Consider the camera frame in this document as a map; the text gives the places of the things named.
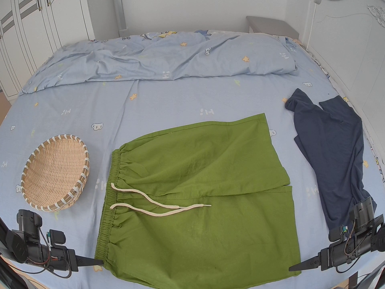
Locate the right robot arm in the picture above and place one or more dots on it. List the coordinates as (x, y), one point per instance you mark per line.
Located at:
(365, 214)

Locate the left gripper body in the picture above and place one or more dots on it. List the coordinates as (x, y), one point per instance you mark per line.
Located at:
(64, 259)

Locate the dark blue garment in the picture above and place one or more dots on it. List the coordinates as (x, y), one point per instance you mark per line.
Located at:
(330, 146)

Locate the round woven basket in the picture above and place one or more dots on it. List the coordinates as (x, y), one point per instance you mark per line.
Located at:
(54, 173)

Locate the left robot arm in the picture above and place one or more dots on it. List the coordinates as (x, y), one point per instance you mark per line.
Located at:
(27, 224)

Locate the grey bedside table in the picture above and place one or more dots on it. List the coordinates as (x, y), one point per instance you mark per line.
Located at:
(267, 24)

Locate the white vertical pipe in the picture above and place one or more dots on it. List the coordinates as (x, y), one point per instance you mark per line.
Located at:
(119, 7)

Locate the green shorts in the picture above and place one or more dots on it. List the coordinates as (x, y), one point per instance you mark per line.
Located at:
(195, 206)

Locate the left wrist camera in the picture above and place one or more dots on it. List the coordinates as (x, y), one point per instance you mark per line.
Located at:
(57, 238)

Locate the white wardrobe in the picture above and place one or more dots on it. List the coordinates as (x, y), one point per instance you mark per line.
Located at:
(30, 26)

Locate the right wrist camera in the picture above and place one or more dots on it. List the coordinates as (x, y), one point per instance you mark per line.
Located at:
(336, 234)

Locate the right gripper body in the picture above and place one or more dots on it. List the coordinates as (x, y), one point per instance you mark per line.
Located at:
(334, 256)

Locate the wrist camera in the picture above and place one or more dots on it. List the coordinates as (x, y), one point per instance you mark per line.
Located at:
(57, 238)
(336, 234)

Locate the pale blue quilt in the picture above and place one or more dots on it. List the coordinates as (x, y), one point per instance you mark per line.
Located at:
(165, 59)

